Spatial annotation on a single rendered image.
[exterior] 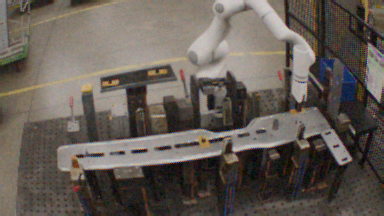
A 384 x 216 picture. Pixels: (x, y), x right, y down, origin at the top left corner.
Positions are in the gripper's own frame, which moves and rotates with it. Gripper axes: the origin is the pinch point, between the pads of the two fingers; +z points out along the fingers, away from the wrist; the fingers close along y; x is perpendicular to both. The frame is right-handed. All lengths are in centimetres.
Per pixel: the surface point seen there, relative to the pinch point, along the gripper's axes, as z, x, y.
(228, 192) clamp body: 23, -41, 21
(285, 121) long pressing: 9.3, -5.5, -3.3
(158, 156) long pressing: 9, -67, 5
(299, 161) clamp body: 12.6, -8.0, 24.8
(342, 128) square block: 7.1, 24.9, 16.9
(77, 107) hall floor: 109, -118, -210
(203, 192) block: 38, -47, 2
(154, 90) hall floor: 110, -35, -218
